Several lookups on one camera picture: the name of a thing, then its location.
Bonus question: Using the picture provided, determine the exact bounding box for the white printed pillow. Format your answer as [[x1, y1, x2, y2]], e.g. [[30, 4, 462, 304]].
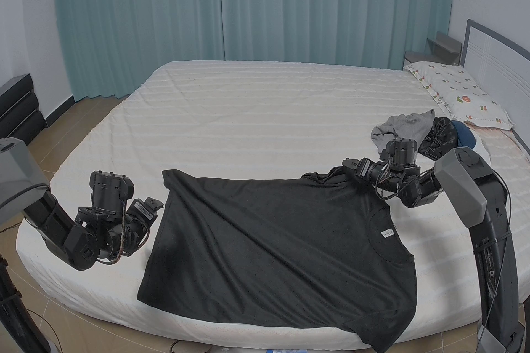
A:
[[404, 61, 514, 131]]

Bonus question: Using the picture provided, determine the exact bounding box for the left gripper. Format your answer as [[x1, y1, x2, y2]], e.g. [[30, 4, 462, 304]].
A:
[[122, 197, 165, 258]]

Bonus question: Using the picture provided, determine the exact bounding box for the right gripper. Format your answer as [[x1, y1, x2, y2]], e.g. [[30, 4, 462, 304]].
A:
[[340, 157, 379, 184]]

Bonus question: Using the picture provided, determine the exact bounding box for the grey bedside table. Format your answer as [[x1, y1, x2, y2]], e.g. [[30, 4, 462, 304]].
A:
[[404, 31, 462, 66]]

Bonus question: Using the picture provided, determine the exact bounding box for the bed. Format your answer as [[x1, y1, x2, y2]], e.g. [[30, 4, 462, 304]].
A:
[[16, 18, 530, 344]]

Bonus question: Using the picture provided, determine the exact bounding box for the black T-shirt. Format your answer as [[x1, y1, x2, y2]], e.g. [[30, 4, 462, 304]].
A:
[[137, 166, 418, 353]]

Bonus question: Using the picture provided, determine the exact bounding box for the pile of clothes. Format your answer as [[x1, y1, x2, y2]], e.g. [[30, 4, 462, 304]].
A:
[[370, 108, 491, 162]]

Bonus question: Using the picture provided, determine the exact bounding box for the black chest of drawers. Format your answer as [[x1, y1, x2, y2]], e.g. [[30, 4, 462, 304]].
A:
[[0, 73, 45, 145]]

